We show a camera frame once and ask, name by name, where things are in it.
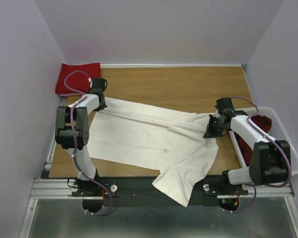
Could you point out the dark red t-shirt in basket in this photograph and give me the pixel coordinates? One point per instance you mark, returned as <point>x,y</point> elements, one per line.
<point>263,123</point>

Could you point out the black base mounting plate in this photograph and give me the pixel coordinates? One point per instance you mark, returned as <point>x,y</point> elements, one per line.
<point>114,192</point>

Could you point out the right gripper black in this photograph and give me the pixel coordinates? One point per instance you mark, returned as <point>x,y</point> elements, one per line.
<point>209,132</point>

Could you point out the folded red t-shirt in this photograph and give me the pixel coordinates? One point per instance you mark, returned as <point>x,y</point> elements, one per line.
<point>73,78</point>

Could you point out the white rear table edge strip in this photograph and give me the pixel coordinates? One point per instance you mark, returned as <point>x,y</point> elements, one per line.
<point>152,65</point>

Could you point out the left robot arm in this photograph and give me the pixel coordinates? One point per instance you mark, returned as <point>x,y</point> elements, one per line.
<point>72,127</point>

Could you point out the white plastic laundry basket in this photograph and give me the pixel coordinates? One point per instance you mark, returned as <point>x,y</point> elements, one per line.
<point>277,131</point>

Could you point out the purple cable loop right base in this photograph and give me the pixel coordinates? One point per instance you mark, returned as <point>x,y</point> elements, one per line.
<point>244,208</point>

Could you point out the aluminium rail left side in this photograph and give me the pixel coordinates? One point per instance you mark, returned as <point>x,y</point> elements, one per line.
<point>49,159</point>

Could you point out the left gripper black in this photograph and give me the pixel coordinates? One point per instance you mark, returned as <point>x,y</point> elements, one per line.
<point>102,106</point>

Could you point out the white t-shirt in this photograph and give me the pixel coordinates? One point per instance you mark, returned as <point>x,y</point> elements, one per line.
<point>155,138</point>

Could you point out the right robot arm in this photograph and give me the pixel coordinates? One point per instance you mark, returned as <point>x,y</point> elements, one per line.
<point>270,163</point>

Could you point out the aluminium front frame rail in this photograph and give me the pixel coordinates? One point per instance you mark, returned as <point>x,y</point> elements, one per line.
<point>50,189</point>

